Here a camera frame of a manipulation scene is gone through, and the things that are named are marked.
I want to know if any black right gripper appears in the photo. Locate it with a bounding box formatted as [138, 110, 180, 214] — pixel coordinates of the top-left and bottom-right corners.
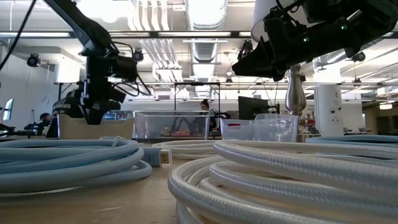
[231, 12, 355, 82]

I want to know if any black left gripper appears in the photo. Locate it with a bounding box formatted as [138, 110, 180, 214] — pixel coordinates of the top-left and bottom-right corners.
[80, 55, 127, 126]

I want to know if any light blue cable coil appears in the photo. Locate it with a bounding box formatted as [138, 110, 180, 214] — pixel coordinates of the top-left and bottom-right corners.
[0, 136, 172, 195]
[305, 134, 398, 160]

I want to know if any white braided cable coil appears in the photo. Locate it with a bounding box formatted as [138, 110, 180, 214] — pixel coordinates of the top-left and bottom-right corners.
[151, 139, 220, 160]
[167, 139, 398, 224]

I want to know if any black ceiling spotlight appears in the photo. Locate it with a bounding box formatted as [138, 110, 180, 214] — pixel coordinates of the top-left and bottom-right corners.
[351, 51, 367, 63]
[132, 48, 145, 63]
[238, 39, 254, 62]
[26, 53, 41, 68]

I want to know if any person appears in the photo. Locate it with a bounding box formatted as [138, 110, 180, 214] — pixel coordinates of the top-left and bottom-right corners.
[24, 112, 52, 136]
[198, 98, 218, 133]
[45, 90, 91, 138]

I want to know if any black computer monitor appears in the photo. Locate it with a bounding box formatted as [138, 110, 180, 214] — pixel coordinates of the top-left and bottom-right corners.
[238, 95, 280, 121]

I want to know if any frosted plastic bin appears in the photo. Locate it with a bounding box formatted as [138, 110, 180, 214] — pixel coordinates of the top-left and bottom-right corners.
[220, 113, 299, 143]

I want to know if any clear plastic bin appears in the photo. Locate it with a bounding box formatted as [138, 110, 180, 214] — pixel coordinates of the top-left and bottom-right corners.
[133, 110, 211, 140]

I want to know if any white building column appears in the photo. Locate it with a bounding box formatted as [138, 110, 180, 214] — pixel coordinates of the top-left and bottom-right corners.
[313, 85, 345, 138]

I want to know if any black overhead rig beam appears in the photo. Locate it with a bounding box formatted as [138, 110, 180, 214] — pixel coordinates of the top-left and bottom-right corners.
[0, 30, 253, 39]

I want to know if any silver ventilation duct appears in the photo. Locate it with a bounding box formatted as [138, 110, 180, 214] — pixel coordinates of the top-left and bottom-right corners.
[185, 0, 228, 98]

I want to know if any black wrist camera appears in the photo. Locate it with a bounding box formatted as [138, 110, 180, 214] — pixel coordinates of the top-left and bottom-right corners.
[107, 55, 139, 83]

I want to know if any black metal rack frame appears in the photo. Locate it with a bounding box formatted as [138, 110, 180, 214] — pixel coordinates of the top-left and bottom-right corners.
[174, 82, 221, 138]

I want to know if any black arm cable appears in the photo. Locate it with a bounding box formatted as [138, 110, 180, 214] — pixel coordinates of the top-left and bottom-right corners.
[0, 0, 37, 71]

